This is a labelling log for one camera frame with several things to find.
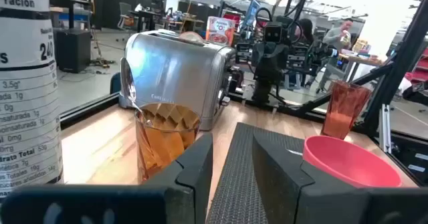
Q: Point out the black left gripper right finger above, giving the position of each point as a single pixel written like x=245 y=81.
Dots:
x=287 y=190

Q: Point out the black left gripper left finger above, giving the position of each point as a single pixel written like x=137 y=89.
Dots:
x=180 y=190

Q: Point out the bagel half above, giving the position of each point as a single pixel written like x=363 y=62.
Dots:
x=190 y=36

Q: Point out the yellow bran cereal box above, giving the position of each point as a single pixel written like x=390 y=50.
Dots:
x=26 y=83

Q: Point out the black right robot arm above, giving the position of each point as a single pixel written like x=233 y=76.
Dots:
x=262 y=92

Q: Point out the person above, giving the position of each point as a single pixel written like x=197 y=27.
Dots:
x=305 y=30
x=337 y=36

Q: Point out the amber faceted glass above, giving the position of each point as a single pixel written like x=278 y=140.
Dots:
x=164 y=143

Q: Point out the blue-lit monitor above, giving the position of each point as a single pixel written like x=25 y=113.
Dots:
x=250 y=13

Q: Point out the red cereal box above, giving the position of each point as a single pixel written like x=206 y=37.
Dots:
x=220 y=30

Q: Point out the red bowl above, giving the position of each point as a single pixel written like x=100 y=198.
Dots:
x=351 y=164

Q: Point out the red translucent tumbler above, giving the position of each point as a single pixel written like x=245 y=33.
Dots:
x=344 y=113

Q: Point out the silver four-slot toaster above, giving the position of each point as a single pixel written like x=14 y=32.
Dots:
x=174 y=73

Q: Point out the black background desk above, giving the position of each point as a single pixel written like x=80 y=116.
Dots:
x=145 y=16

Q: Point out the grey office chair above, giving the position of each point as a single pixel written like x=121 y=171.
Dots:
x=124 y=15

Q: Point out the black speaker box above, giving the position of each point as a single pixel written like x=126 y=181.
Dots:
x=73 y=50

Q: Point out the silver frame bracket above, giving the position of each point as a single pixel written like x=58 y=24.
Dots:
x=385 y=127

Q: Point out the black aluminium table frame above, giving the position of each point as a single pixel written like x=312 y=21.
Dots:
x=394 y=83

